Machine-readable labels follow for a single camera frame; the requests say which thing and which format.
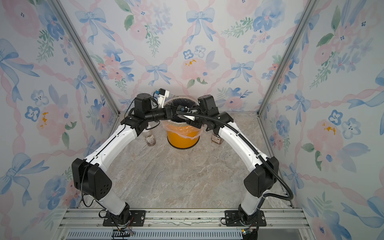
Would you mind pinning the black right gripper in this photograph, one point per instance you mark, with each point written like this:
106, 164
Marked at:
190, 111

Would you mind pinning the labelled flower tea jar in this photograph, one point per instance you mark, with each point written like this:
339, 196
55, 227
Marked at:
216, 139

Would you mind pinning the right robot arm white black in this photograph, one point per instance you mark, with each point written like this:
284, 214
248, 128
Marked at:
260, 180

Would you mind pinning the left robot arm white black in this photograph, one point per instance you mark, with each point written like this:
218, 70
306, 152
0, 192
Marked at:
90, 174

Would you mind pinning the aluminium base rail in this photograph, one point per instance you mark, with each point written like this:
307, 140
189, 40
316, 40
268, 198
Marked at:
185, 224

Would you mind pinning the clear plastic bin liner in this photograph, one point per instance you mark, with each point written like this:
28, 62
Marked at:
179, 127

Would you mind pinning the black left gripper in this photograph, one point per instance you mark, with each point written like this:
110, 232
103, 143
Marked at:
169, 112

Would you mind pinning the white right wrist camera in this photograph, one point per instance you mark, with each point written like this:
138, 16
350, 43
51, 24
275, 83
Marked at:
186, 118

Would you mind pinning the white-lidded flower tea jar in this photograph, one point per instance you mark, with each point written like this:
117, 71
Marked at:
149, 137

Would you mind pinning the orange trash bin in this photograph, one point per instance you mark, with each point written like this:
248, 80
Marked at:
180, 143

